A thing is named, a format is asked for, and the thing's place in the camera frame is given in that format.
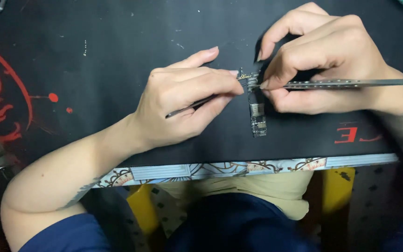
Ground person's left hand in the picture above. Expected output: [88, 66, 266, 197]
[131, 46, 245, 153]

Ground person's right hand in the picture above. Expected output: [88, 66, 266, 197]
[256, 2, 403, 114]

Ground dark slim tweezers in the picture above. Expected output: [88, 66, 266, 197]
[165, 80, 249, 119]

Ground perforated steel tweezers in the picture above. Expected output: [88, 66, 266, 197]
[249, 78, 403, 90]

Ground small gold flex connector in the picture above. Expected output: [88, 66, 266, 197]
[238, 68, 260, 81]

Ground patterned table edge cloth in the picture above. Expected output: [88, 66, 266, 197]
[92, 153, 400, 189]

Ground phone logic board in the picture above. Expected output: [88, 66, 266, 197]
[247, 72, 268, 138]

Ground black desk mat red print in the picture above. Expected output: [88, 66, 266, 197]
[0, 0, 403, 169]

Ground beige cloth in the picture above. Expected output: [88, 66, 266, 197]
[157, 171, 315, 222]

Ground yellow stool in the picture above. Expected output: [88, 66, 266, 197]
[127, 167, 357, 235]

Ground navy blue shirt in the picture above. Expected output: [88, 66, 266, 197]
[18, 192, 403, 252]

